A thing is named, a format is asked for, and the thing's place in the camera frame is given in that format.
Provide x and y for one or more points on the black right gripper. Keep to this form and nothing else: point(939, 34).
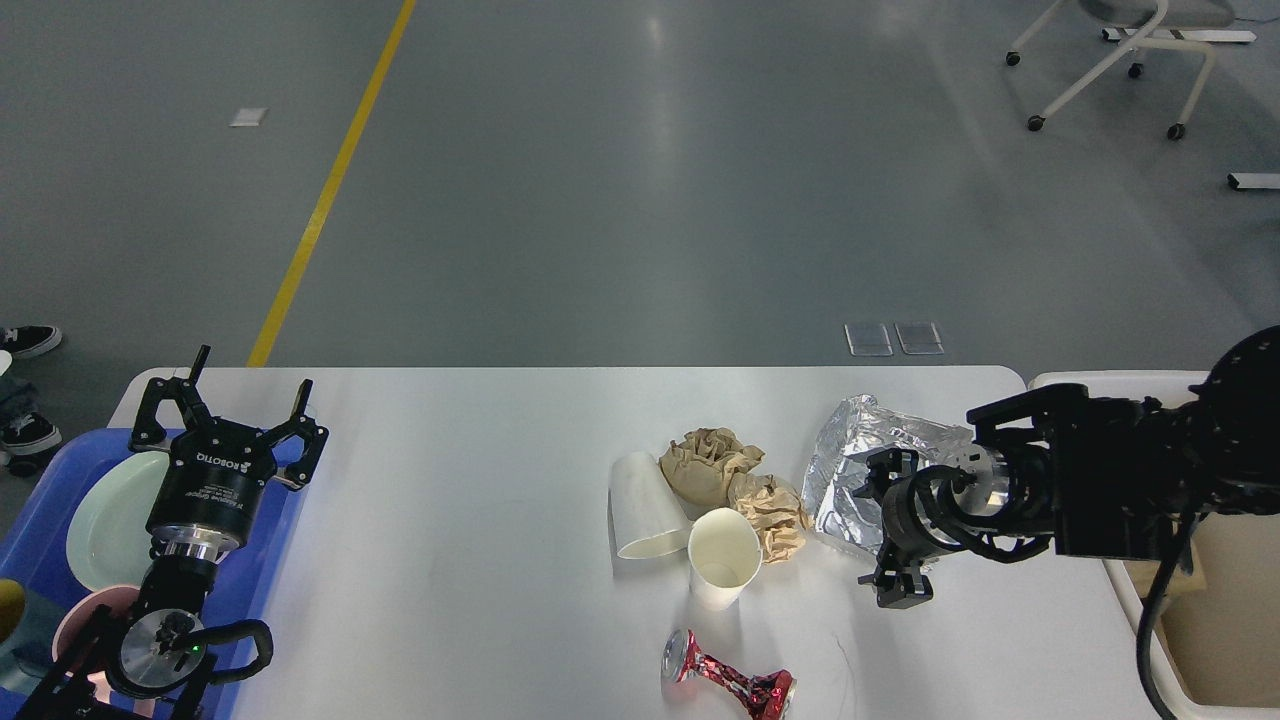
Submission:
point(915, 527)

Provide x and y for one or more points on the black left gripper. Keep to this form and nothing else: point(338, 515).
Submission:
point(212, 490)

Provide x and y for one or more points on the aluminium foil tray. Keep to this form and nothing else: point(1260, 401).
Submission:
point(858, 427)

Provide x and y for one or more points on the light green plate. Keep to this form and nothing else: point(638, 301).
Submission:
point(107, 540)

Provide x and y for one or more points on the pink mug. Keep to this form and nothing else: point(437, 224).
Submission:
point(119, 599)

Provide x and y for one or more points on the brown paper ball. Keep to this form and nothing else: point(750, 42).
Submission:
point(700, 467)

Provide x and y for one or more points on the brown paper bag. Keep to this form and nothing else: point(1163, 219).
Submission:
point(1142, 574)

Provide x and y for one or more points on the dark teal mug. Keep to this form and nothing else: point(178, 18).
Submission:
point(29, 623)

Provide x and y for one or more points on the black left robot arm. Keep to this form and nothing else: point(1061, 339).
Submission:
point(160, 647)

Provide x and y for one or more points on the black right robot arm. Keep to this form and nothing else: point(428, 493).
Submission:
point(1055, 468)

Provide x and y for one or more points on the upright white paper cup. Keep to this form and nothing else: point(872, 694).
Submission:
point(725, 554)

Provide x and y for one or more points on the left floor outlet cover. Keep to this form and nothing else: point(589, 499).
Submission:
point(868, 339)

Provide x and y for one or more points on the floor outlet cover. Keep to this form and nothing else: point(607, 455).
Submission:
point(868, 339)
point(919, 338)

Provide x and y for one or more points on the right floor outlet cover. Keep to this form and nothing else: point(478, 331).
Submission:
point(919, 338)

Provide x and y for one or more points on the person in jeans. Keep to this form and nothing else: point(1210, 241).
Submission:
point(27, 433)

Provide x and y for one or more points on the crushed red can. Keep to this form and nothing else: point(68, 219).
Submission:
point(768, 696)

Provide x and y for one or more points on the tipped white paper cup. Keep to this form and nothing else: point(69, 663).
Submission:
point(647, 519)

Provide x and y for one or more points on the beige plastic bin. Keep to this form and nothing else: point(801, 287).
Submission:
point(1215, 652)

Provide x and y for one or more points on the white table foot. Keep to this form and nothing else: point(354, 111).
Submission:
point(1248, 181)

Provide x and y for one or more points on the white office chair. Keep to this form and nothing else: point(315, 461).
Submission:
point(1146, 26)

